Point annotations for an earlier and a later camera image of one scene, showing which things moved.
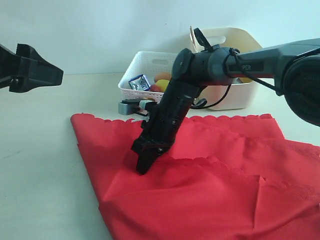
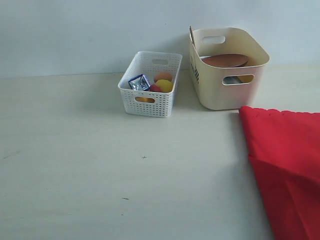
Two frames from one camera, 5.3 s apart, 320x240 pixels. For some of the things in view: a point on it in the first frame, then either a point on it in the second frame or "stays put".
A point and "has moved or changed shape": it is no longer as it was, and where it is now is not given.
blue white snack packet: [140, 83] stays put
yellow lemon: [163, 84] stays put
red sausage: [154, 87] stays put
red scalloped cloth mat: [225, 178] has moved or changed shape
